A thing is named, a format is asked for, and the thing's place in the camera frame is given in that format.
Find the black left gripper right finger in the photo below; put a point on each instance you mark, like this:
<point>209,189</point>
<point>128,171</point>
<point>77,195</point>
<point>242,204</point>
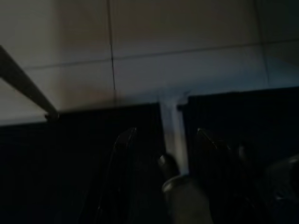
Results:
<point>222,186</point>

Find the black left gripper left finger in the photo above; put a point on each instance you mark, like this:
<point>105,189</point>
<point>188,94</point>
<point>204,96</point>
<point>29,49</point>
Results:
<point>114,186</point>

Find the grey cylinder with black knob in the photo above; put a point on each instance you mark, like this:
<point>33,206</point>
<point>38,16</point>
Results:
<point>177,198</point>

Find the black floor mat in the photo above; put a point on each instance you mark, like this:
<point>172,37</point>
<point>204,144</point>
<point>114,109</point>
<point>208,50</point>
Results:
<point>257,121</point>
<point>58,163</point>

